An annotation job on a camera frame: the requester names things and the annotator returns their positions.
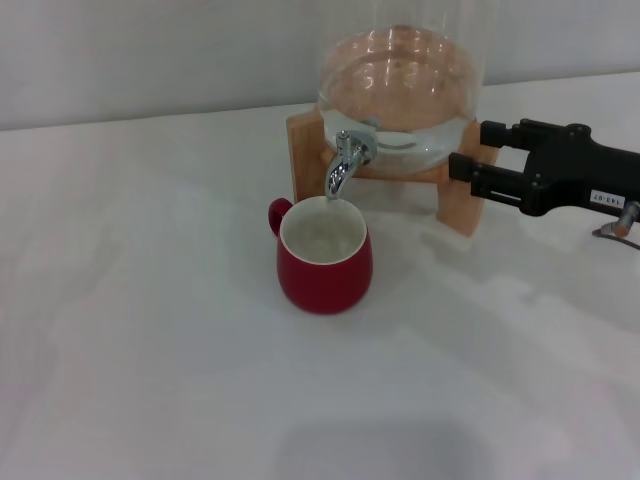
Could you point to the chrome metal faucet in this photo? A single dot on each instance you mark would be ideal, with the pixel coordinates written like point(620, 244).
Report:
point(342, 165)

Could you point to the wooden dispenser stand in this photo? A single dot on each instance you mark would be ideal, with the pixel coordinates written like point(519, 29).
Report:
point(305, 160)

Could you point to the red ceramic cup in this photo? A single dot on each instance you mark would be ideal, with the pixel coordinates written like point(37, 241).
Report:
point(325, 285)

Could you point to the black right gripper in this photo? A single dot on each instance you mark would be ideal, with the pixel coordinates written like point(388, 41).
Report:
point(565, 165)

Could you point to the glass water dispenser jar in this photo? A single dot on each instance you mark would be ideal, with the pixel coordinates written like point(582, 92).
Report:
point(425, 100)

